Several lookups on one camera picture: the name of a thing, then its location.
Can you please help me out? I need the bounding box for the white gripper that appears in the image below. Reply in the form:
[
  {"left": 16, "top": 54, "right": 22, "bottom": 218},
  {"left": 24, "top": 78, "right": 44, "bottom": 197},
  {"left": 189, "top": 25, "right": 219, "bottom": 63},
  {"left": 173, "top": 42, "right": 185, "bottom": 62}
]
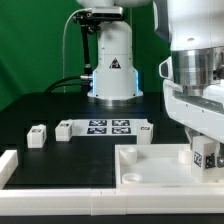
[{"left": 159, "top": 57, "right": 224, "bottom": 168}]

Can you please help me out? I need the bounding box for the white square table top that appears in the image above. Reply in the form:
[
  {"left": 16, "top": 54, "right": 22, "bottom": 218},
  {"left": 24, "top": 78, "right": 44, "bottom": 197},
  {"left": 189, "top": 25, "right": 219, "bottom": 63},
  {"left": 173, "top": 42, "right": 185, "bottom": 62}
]
[{"left": 115, "top": 144, "right": 224, "bottom": 187}]

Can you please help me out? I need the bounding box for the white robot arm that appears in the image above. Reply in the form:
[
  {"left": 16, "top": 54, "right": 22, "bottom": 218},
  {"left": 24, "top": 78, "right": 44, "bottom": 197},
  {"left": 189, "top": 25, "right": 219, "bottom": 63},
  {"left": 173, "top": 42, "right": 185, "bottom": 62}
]
[{"left": 76, "top": 0, "right": 224, "bottom": 144}]

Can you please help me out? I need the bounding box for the white U-shaped fence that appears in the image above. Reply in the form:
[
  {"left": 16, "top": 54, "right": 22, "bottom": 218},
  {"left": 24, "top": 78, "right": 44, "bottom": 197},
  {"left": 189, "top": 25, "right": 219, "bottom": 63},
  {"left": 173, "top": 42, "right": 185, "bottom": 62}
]
[{"left": 0, "top": 150, "right": 224, "bottom": 216}]

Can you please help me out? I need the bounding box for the white marker sheet with tags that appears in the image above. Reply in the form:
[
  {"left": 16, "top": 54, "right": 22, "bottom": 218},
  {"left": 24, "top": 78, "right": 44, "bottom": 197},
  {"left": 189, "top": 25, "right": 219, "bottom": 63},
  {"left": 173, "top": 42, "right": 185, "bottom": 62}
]
[{"left": 73, "top": 119, "right": 151, "bottom": 136}]

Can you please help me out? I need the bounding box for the black cable bundle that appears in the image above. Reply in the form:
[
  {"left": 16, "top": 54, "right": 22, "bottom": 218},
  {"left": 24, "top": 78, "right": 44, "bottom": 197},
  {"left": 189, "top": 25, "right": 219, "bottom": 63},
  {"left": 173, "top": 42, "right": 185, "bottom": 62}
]
[{"left": 44, "top": 76, "right": 93, "bottom": 94}]

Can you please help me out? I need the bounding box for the grey camera on mount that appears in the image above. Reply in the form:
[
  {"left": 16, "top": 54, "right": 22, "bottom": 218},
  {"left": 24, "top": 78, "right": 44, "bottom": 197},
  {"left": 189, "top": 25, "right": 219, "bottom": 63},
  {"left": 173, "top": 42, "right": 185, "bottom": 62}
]
[{"left": 92, "top": 6, "right": 123, "bottom": 20}]

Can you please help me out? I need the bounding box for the white cable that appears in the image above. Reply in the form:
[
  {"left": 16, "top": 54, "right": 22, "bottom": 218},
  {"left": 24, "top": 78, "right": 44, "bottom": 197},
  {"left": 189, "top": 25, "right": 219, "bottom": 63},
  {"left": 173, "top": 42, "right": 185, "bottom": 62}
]
[{"left": 62, "top": 8, "right": 88, "bottom": 94}]

